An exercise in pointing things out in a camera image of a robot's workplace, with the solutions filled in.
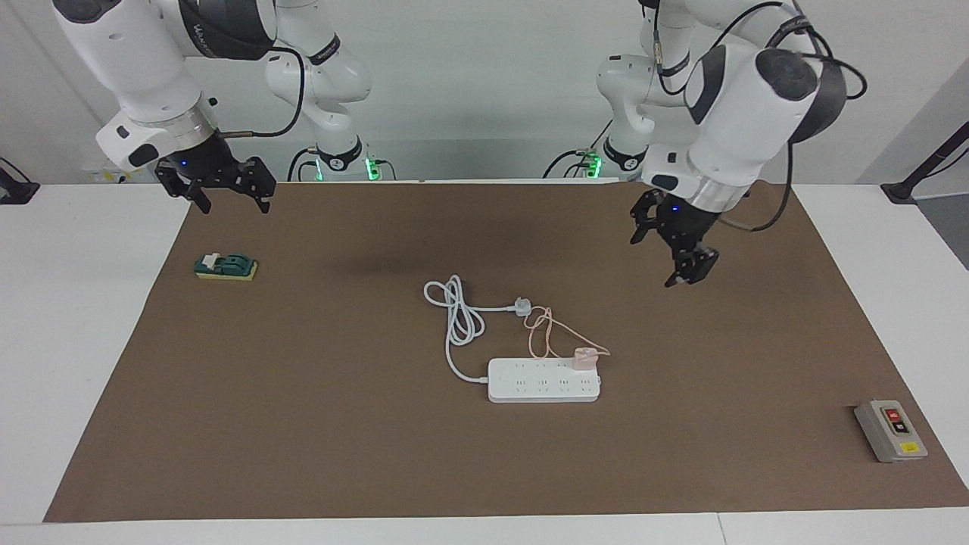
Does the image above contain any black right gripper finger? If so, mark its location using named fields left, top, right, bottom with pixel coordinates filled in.
left=227, top=157, right=277, bottom=214
left=155, top=167, right=213, bottom=215

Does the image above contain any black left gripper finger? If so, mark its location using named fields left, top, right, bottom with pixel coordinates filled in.
left=630, top=189, right=664, bottom=244
left=665, top=242, right=720, bottom=288

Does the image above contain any pink charging cable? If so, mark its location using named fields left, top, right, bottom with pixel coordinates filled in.
left=524, top=307, right=611, bottom=360

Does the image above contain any white power strip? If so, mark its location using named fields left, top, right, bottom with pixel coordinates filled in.
left=487, top=357, right=602, bottom=403

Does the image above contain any green circuit board block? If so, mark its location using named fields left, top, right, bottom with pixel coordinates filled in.
left=194, top=252, right=259, bottom=282

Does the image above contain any black pole stand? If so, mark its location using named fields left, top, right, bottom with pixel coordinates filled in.
left=880, top=121, right=969, bottom=205

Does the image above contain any brown table mat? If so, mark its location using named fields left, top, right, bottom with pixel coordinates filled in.
left=43, top=180, right=969, bottom=523

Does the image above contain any black right base cable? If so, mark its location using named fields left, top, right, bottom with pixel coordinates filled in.
left=288, top=146, right=322, bottom=182

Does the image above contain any black base cable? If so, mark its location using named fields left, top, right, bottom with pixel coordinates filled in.
left=541, top=121, right=614, bottom=181
left=288, top=146, right=322, bottom=182

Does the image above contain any black left base cable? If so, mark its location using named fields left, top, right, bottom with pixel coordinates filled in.
left=541, top=121, right=614, bottom=181

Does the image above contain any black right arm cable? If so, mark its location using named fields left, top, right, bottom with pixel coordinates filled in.
left=220, top=45, right=311, bottom=139

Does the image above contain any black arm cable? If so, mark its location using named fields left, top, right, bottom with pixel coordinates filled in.
left=640, top=0, right=868, bottom=232
left=220, top=45, right=311, bottom=139

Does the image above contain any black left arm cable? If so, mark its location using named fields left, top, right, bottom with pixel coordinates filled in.
left=640, top=0, right=868, bottom=232

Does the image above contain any white power strip cord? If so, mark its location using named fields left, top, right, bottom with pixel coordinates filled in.
left=423, top=275, right=540, bottom=383

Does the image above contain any black clamp mount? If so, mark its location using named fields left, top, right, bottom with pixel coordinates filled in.
left=0, top=157, right=40, bottom=205

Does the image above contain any grey on-off switch box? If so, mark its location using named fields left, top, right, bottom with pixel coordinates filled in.
left=854, top=399, right=929, bottom=463

